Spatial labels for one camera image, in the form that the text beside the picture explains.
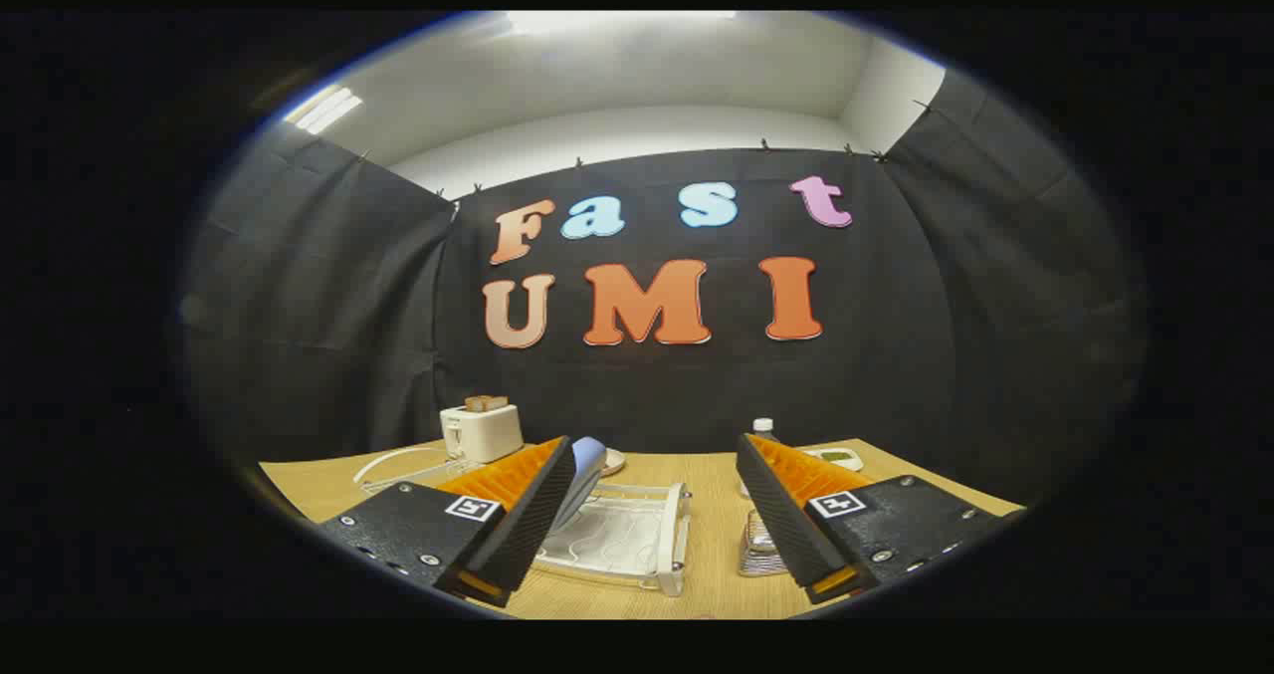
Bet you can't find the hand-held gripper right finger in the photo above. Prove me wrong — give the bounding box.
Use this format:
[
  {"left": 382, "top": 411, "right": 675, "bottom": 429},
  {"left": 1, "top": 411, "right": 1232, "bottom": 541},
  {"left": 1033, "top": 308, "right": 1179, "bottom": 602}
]
[{"left": 735, "top": 432, "right": 1026, "bottom": 605}]

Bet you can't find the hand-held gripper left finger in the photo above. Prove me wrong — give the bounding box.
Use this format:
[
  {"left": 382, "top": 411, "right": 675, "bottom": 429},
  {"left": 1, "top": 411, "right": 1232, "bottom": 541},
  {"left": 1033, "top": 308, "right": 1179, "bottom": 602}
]
[{"left": 318, "top": 435, "right": 578, "bottom": 610}]

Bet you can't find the metal wire basket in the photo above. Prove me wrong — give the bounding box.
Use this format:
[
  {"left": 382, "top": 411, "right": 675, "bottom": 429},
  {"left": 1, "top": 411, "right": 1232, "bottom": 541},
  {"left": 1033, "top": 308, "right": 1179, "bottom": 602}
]
[{"left": 739, "top": 508, "right": 792, "bottom": 577}]

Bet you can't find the blue plate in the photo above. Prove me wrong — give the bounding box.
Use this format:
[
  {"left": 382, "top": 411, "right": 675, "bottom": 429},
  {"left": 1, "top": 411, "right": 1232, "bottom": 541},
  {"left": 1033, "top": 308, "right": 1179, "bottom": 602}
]
[{"left": 552, "top": 437, "right": 608, "bottom": 531}]

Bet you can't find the white wire dish rack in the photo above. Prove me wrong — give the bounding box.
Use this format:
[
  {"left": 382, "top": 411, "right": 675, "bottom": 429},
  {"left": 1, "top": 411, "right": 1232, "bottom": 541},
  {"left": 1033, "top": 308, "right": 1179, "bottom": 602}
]
[{"left": 353, "top": 445, "right": 693, "bottom": 595}]

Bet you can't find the white divided condiment dish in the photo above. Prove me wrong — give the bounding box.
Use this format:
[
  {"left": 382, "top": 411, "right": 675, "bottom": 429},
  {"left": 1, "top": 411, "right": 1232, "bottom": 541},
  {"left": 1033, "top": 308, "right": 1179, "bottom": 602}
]
[{"left": 801, "top": 445, "right": 865, "bottom": 472}]

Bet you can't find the white toaster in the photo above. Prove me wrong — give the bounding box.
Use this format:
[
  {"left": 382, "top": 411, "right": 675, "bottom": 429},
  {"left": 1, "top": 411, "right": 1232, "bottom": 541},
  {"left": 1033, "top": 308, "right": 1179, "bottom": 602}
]
[{"left": 440, "top": 403, "right": 525, "bottom": 464}]

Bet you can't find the black backdrop cloth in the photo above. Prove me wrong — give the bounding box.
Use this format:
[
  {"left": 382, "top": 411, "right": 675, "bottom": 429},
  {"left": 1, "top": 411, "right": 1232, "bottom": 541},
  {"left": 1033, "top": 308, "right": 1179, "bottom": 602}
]
[{"left": 184, "top": 67, "right": 1146, "bottom": 516}]

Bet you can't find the ceiling light panel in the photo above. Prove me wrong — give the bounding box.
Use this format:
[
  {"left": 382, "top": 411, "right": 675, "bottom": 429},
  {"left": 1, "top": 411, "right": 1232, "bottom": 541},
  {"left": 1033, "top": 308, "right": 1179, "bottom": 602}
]
[{"left": 284, "top": 87, "right": 364, "bottom": 135}]

